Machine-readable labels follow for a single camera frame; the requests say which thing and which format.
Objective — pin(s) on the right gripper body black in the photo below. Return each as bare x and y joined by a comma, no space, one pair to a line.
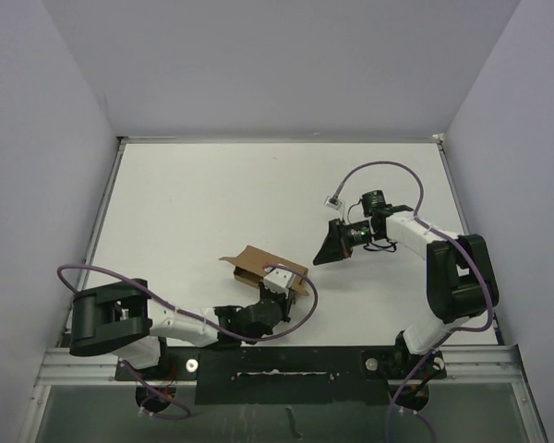
356,234

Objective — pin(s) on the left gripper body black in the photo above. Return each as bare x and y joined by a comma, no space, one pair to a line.
282,298

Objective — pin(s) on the brown cardboard box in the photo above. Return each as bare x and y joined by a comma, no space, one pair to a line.
252,264

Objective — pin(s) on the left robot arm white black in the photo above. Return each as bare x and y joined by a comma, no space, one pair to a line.
119,319

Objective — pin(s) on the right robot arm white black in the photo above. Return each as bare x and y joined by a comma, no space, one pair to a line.
461,288

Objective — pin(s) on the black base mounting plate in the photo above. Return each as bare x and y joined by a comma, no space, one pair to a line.
307,375

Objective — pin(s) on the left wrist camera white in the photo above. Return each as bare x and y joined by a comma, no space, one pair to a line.
278,280

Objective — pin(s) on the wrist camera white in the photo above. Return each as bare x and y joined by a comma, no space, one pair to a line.
278,280
334,203

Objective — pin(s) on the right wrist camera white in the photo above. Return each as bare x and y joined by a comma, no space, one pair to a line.
334,203

